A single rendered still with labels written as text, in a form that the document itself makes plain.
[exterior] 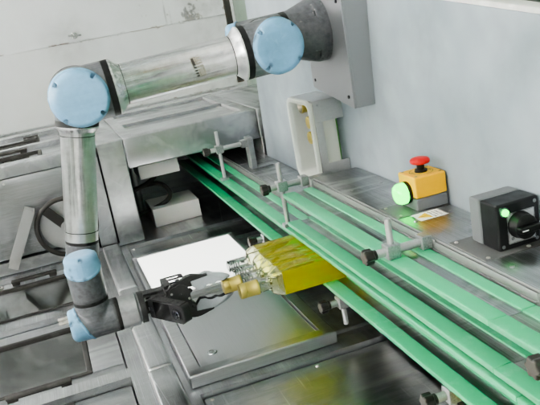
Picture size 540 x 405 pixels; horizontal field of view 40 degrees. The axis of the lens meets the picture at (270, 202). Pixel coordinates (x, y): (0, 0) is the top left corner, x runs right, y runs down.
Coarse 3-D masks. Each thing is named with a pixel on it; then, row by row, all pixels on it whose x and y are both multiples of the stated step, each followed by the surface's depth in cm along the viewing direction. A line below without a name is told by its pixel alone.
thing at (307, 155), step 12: (288, 108) 203; (312, 108) 189; (300, 120) 204; (312, 120) 188; (300, 132) 205; (312, 132) 189; (300, 144) 206; (312, 144) 206; (300, 156) 207; (312, 156) 207; (300, 168) 207; (312, 168) 207
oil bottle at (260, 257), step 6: (288, 246) 179; (294, 246) 178; (300, 246) 178; (306, 246) 177; (264, 252) 178; (270, 252) 177; (276, 252) 176; (282, 252) 176; (288, 252) 175; (258, 258) 175; (264, 258) 174; (258, 264) 174
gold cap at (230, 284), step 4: (232, 276) 169; (236, 276) 168; (240, 276) 168; (224, 280) 168; (228, 280) 168; (232, 280) 168; (236, 280) 168; (240, 280) 168; (224, 284) 167; (228, 284) 167; (232, 284) 167; (236, 284) 168; (224, 288) 167; (228, 288) 167; (232, 288) 167; (236, 288) 168; (224, 292) 168; (228, 292) 168
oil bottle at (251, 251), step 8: (272, 240) 184; (280, 240) 183; (288, 240) 182; (296, 240) 182; (248, 248) 182; (256, 248) 181; (264, 248) 180; (272, 248) 180; (248, 256) 180; (248, 264) 180
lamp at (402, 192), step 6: (396, 186) 147; (402, 186) 147; (408, 186) 147; (396, 192) 147; (402, 192) 146; (408, 192) 146; (396, 198) 147; (402, 198) 146; (408, 198) 147; (402, 204) 148
